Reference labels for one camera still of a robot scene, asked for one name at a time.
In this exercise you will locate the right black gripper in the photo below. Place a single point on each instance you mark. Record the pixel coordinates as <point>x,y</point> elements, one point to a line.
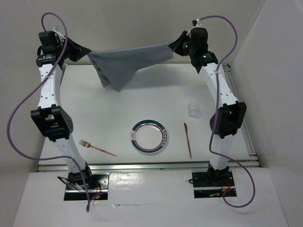
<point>176,46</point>

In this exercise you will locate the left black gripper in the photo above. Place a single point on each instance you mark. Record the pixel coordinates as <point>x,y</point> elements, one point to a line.
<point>78,51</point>

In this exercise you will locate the grey cloth napkin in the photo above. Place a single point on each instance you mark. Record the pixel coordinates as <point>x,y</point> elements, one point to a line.
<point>116,67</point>

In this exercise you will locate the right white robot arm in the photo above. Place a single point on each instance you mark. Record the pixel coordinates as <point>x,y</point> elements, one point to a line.
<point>229,111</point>

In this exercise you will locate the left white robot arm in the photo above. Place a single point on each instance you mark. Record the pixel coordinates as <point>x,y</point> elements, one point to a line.
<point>50,118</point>

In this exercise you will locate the clear plastic cup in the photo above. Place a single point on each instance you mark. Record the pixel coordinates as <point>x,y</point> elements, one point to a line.
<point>193,110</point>

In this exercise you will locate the copper knife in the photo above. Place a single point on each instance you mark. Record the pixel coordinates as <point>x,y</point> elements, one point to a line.
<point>188,142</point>

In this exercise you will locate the copper fork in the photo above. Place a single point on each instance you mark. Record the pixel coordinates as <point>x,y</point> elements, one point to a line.
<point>88,145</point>

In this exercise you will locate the white plate green red rim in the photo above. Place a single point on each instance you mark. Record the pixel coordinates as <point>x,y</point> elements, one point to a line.
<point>149,137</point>

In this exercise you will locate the aluminium rail right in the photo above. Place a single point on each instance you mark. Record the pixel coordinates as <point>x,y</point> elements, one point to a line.
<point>244,128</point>

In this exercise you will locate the aluminium rail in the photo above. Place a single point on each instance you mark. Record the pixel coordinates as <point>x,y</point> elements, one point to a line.
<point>244,128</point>
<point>140,167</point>

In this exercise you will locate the aluminium rail front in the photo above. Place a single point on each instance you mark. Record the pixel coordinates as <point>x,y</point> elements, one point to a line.
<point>140,167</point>

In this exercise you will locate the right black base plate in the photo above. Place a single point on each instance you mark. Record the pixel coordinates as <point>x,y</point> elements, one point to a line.
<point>204,187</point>

